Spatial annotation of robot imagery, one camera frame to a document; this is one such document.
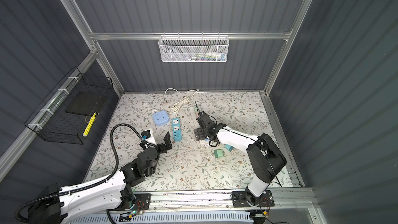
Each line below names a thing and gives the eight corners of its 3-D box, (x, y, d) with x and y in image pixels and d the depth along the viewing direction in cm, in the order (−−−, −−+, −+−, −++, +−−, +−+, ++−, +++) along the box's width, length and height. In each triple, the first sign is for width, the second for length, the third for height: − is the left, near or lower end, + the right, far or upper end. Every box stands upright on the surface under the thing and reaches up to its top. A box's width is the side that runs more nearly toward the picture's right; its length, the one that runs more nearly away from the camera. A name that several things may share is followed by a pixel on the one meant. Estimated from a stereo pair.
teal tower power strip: (173, 141, 96) (173, 139, 94) (172, 121, 106) (171, 118, 104) (181, 140, 97) (181, 138, 94) (179, 120, 107) (179, 117, 104)
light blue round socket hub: (151, 125, 103) (150, 123, 101) (154, 113, 110) (153, 110, 108) (168, 125, 103) (167, 123, 101) (170, 113, 110) (169, 110, 108)
